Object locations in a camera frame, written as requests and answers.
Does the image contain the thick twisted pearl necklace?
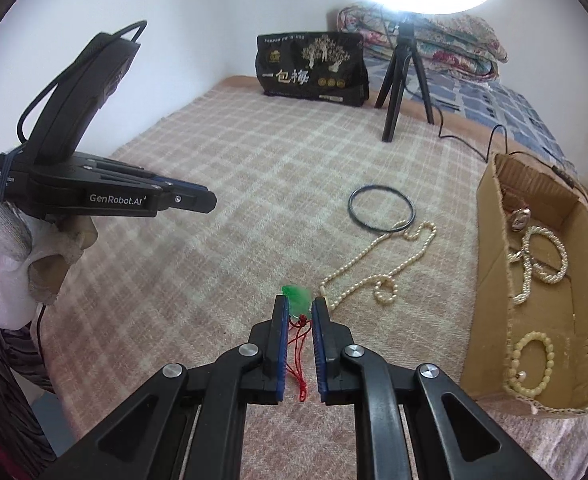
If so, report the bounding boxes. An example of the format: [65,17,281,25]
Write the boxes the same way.
[506,225,570,307]

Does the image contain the black tripod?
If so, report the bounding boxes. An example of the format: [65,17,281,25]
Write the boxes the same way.
[374,12,435,143]

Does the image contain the black printed bag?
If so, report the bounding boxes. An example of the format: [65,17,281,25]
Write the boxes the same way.
[256,31,370,109]

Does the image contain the black ring light cable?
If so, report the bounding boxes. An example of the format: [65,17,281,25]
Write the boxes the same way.
[381,10,582,196]

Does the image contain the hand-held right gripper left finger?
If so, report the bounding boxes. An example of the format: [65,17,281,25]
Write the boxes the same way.
[39,295,291,480]

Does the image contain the black bangle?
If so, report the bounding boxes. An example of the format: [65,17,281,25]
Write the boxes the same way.
[347,185,418,234]

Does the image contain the green jade pendant red cord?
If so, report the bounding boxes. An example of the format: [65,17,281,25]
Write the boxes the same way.
[280,283,315,403]

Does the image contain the blue patterned bedsheet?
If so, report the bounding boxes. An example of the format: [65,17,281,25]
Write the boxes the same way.
[364,52,576,171]

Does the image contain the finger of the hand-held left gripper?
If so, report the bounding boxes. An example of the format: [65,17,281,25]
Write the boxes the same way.
[153,189,218,217]
[75,155,211,193]

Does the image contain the cardboard box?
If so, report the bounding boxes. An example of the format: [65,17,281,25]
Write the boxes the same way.
[460,152,588,417]

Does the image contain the thin pearl necklace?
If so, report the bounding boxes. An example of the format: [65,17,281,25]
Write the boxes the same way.
[318,220,437,309]

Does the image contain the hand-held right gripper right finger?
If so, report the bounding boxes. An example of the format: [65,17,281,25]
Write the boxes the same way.
[311,297,550,480]

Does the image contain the folded floral quilts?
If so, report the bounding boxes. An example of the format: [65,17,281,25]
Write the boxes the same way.
[336,4,509,83]

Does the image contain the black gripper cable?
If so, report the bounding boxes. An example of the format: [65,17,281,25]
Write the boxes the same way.
[18,20,148,401]

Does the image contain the person's left hand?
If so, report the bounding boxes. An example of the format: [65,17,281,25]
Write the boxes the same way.
[0,195,99,332]

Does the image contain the cream bead bracelet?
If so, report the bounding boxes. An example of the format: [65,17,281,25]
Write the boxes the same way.
[504,332,556,402]

